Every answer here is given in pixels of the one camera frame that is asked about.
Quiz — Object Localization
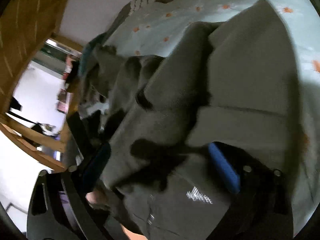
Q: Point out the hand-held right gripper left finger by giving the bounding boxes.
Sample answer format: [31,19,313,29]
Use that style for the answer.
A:
[26,141,113,240]

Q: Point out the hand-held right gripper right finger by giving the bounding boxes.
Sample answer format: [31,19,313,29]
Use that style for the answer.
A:
[209,142,294,240]

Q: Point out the dark green zip hoodie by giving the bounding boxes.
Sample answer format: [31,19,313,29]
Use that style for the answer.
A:
[100,0,310,193]

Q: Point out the black folded clothes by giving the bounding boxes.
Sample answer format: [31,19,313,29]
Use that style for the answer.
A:
[80,107,125,143]

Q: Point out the pile of grey clothes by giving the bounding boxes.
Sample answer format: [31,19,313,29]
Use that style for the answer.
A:
[80,45,165,130]

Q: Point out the person's left hand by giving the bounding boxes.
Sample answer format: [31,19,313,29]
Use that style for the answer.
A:
[86,190,113,210]

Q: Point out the person's black zip jacket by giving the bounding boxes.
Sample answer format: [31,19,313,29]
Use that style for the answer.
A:
[110,167,232,240]

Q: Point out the teal pillow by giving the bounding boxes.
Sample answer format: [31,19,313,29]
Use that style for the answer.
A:
[79,34,108,75]

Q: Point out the patterned white pillow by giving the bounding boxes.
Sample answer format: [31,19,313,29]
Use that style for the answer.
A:
[129,0,157,13]

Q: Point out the wooden bunk bed frame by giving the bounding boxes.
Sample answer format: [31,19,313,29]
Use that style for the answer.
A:
[0,0,85,173]

